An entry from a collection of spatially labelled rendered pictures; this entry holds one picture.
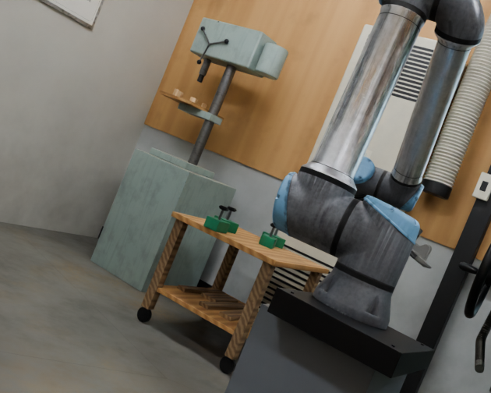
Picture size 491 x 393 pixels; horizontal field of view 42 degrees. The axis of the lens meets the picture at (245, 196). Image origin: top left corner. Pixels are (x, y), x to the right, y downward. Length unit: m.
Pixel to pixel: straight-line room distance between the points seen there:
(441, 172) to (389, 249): 1.87
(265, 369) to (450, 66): 0.87
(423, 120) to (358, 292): 0.54
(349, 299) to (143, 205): 2.27
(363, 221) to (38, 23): 2.64
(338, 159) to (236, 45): 2.25
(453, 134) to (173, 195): 1.50
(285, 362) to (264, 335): 0.08
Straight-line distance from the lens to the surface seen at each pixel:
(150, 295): 2.96
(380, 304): 1.50
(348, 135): 1.54
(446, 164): 3.34
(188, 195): 3.50
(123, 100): 4.30
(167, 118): 4.38
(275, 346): 1.47
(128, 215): 3.66
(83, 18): 3.93
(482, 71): 3.44
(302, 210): 1.51
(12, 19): 3.67
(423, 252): 1.97
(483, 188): 3.35
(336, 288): 1.49
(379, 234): 1.48
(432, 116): 1.76
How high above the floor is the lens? 0.81
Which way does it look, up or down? 2 degrees down
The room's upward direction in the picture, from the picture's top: 22 degrees clockwise
